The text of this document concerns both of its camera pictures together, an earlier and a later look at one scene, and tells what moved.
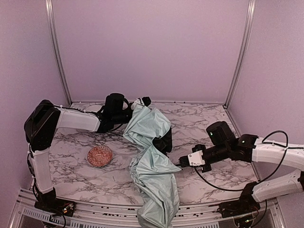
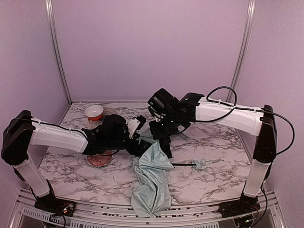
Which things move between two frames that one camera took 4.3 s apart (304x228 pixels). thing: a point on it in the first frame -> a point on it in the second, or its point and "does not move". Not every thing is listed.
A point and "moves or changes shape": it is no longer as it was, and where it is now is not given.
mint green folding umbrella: (155, 188) moves or changes shape
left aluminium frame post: (51, 15) does not move
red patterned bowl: (100, 156) does not move
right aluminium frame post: (251, 10) does not move
